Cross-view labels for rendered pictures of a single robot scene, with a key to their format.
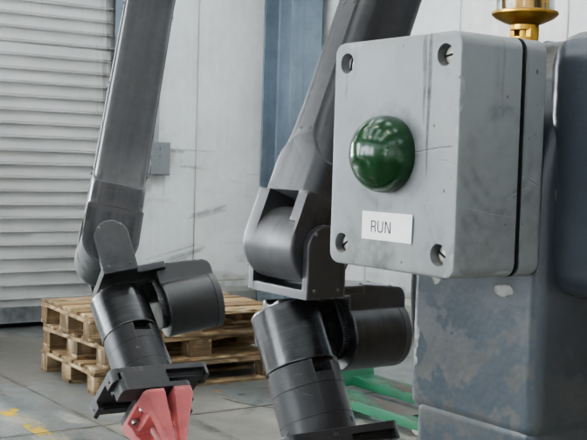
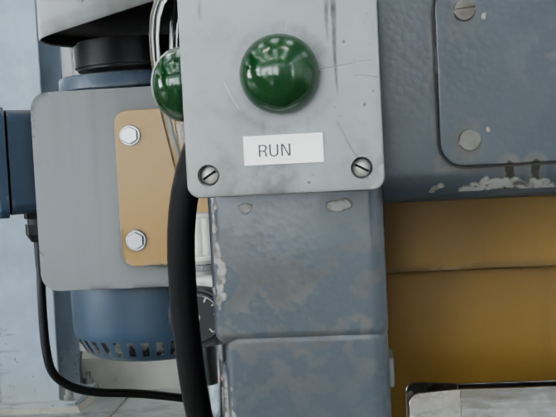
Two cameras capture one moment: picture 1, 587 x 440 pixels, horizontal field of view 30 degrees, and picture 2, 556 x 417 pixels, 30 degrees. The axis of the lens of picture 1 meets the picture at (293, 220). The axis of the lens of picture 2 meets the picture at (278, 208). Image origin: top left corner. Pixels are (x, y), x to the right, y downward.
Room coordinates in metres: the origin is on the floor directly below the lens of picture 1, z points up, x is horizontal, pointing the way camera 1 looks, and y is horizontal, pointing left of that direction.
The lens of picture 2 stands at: (0.18, 0.27, 1.26)
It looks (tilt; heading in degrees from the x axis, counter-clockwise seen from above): 3 degrees down; 310
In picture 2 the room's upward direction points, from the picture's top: 3 degrees counter-clockwise
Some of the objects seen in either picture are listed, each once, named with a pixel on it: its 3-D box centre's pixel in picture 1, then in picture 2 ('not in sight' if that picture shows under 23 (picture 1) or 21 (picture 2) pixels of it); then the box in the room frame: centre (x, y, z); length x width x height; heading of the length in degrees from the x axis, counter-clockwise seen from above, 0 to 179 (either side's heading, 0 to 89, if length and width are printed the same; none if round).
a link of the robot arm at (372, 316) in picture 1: (333, 296); not in sight; (0.87, -0.03, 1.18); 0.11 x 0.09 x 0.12; 125
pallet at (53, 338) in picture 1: (165, 337); not in sight; (6.48, 0.74, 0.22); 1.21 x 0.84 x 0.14; 125
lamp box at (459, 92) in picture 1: (433, 155); (284, 78); (0.44, -0.05, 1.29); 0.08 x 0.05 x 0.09; 35
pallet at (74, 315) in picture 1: (162, 314); not in sight; (6.44, 0.76, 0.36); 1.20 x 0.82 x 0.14; 121
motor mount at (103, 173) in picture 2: not in sight; (210, 184); (0.76, -0.35, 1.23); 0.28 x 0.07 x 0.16; 35
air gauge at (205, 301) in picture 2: not in sight; (198, 315); (0.63, -0.20, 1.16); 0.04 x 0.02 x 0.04; 35
